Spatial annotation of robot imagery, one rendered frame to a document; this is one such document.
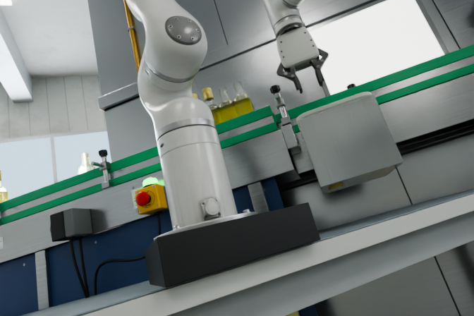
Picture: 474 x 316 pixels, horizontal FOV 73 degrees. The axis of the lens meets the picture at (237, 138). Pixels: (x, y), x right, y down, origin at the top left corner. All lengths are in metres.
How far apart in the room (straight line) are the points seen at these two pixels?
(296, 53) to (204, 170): 0.46
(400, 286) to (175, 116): 0.90
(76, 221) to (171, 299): 0.65
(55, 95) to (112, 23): 2.84
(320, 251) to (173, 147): 0.31
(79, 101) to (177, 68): 3.87
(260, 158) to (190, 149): 0.37
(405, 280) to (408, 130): 0.48
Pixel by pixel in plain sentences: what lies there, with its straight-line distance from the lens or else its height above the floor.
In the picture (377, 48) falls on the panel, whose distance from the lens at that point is 1.32.
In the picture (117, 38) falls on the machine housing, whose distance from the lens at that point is 1.73.
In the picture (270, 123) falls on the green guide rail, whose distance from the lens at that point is 0.95.
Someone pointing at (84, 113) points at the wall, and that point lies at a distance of 4.40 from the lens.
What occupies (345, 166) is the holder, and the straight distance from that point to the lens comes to 0.71.
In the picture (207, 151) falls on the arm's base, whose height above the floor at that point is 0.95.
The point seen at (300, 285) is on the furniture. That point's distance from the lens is 0.60.
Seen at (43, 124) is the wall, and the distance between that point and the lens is 4.40.
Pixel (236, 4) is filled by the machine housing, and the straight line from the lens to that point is 1.54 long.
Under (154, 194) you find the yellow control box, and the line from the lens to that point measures 0.94.
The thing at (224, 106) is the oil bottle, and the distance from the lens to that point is 1.13.
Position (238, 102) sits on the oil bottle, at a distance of 1.12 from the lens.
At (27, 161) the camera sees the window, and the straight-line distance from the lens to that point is 4.24.
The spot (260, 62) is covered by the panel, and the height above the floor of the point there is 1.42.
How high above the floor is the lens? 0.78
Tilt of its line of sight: 18 degrees up
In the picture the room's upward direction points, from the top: 16 degrees counter-clockwise
